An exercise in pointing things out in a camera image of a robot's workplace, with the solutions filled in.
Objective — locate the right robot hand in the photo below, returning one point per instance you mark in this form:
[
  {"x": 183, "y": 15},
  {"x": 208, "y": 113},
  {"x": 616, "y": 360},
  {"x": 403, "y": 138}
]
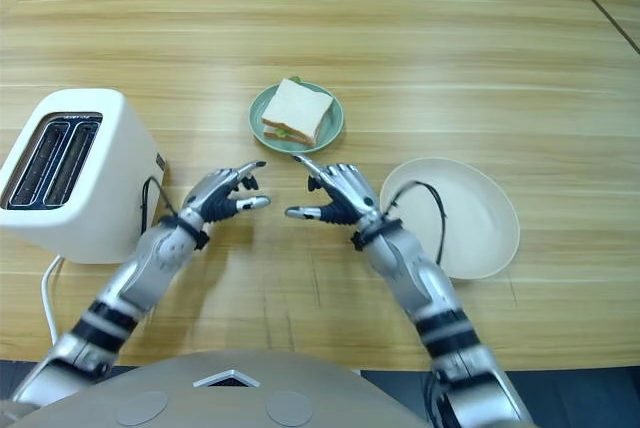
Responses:
[{"x": 345, "y": 193}]

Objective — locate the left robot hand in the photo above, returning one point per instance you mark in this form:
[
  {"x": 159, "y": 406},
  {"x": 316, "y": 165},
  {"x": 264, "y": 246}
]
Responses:
[{"x": 216, "y": 196}]

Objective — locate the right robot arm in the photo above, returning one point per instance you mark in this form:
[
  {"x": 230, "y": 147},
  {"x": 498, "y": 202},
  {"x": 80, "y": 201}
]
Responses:
[{"x": 440, "y": 318}]

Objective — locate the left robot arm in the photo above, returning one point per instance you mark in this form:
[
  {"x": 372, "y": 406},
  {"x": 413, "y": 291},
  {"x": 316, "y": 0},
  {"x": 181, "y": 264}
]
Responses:
[{"x": 125, "y": 293}]

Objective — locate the green plate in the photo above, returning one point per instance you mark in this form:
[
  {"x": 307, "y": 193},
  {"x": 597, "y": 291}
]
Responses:
[{"x": 327, "y": 133}]

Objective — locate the bread slice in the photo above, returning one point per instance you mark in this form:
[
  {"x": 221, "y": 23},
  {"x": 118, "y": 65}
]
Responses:
[
  {"x": 290, "y": 138},
  {"x": 297, "y": 108}
]

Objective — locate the green lettuce leaf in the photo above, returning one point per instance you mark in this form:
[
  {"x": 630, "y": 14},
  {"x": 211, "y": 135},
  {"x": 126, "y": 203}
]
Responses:
[{"x": 283, "y": 132}]

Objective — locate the white plate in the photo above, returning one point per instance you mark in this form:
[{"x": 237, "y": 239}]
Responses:
[{"x": 475, "y": 218}]

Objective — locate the cream toaster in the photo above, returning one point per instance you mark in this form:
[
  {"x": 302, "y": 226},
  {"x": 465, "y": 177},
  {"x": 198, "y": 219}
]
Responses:
[{"x": 70, "y": 178}]

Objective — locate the robot body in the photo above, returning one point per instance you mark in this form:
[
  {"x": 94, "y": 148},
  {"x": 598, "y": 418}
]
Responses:
[{"x": 220, "y": 390}]

